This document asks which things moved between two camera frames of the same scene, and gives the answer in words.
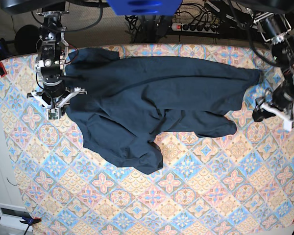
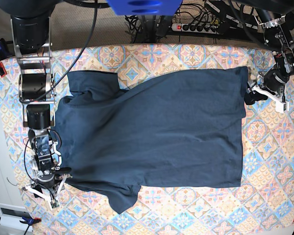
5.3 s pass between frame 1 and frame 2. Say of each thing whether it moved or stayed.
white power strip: stayed
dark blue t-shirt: moved
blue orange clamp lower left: stayed
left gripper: moved
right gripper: moved
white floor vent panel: stayed
